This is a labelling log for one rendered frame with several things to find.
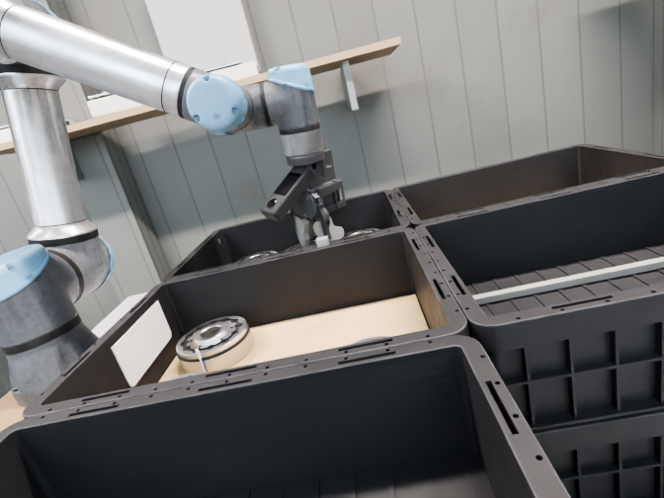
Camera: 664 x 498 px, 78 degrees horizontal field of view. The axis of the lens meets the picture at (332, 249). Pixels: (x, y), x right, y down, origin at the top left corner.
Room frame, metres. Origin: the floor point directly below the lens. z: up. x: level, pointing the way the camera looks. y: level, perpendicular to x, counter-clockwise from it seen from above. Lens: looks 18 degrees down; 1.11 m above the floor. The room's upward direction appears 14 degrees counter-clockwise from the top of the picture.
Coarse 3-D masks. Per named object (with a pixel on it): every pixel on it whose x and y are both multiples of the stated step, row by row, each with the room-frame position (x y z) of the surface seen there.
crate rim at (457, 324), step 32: (288, 256) 0.58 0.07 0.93; (416, 256) 0.45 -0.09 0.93; (160, 288) 0.59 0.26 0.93; (448, 288) 0.35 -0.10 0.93; (128, 320) 0.49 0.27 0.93; (448, 320) 0.30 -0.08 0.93; (96, 352) 0.42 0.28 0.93; (320, 352) 0.30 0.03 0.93; (352, 352) 0.29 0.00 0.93; (64, 384) 0.36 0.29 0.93; (160, 384) 0.31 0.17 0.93; (192, 384) 0.30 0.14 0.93; (32, 416) 0.31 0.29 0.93
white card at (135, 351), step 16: (144, 320) 0.52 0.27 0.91; (160, 320) 0.55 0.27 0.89; (128, 336) 0.48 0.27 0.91; (144, 336) 0.50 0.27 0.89; (160, 336) 0.54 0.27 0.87; (128, 352) 0.46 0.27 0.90; (144, 352) 0.49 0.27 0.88; (128, 368) 0.45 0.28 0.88; (144, 368) 0.48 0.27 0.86; (128, 384) 0.44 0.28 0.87
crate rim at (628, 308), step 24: (576, 192) 0.53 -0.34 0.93; (456, 216) 0.56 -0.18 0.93; (480, 216) 0.55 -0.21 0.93; (432, 240) 0.49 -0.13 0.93; (456, 288) 0.35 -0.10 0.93; (648, 288) 0.27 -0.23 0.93; (480, 312) 0.29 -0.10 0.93; (528, 312) 0.28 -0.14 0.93; (552, 312) 0.27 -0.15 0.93; (576, 312) 0.27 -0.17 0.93; (600, 312) 0.26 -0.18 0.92; (624, 312) 0.26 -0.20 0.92; (648, 312) 0.26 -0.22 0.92; (480, 336) 0.28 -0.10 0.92; (504, 336) 0.27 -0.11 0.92; (528, 336) 0.27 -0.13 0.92; (552, 336) 0.27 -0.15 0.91; (576, 336) 0.27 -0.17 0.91
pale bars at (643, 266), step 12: (636, 264) 0.46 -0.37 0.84; (648, 264) 0.45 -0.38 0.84; (660, 264) 0.45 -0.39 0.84; (576, 276) 0.47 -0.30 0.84; (588, 276) 0.46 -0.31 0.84; (600, 276) 0.46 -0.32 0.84; (612, 276) 0.46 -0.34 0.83; (516, 288) 0.48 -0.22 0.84; (528, 288) 0.47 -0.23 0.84; (540, 288) 0.47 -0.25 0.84; (552, 288) 0.47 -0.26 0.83; (480, 300) 0.48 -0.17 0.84; (492, 300) 0.48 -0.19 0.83
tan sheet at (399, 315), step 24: (336, 312) 0.56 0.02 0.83; (360, 312) 0.54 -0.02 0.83; (384, 312) 0.52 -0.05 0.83; (408, 312) 0.50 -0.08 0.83; (264, 336) 0.54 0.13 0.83; (288, 336) 0.53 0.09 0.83; (312, 336) 0.51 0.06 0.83; (336, 336) 0.49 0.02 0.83; (360, 336) 0.48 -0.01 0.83; (264, 360) 0.48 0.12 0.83
